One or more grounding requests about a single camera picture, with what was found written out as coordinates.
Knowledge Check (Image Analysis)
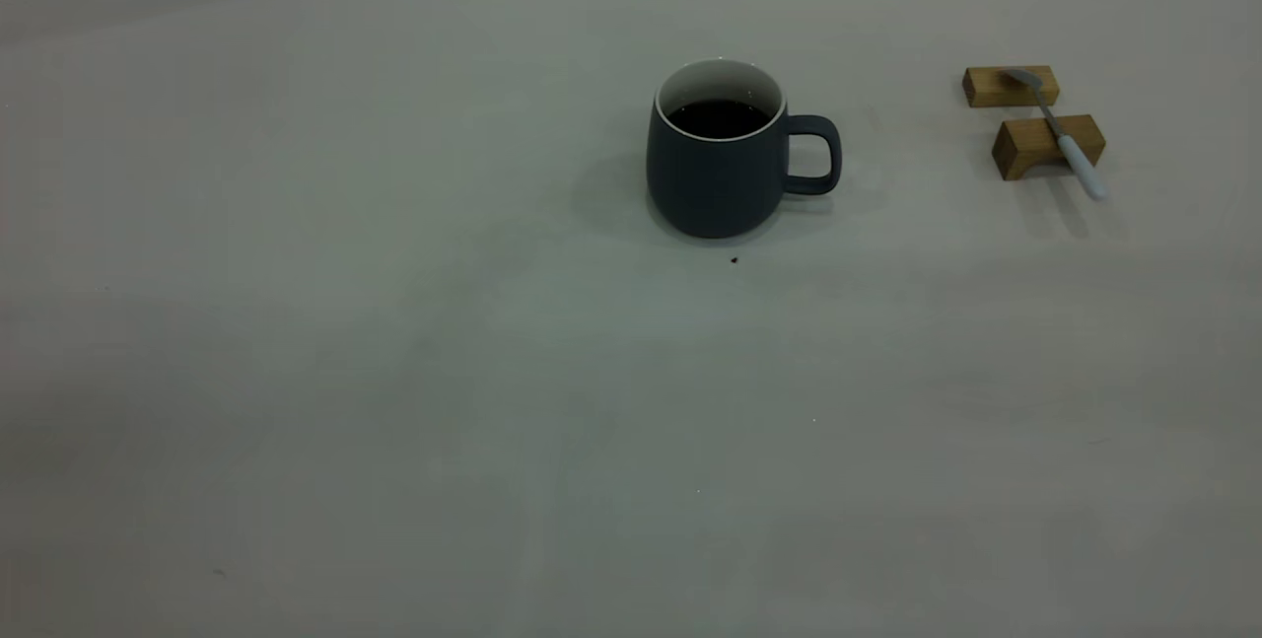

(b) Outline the metal spoon with white handle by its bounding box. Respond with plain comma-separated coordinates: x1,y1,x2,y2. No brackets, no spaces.
1002,68,1108,201

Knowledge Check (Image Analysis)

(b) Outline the dark grey ceramic mug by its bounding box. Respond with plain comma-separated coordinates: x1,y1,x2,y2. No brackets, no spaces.
646,57,843,240

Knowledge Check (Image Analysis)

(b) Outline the arched wooden block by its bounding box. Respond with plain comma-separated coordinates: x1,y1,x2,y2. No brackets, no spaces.
991,113,1107,181

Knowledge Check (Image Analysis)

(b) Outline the rectangular wooden block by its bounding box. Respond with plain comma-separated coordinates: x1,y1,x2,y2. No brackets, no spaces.
962,65,1062,108

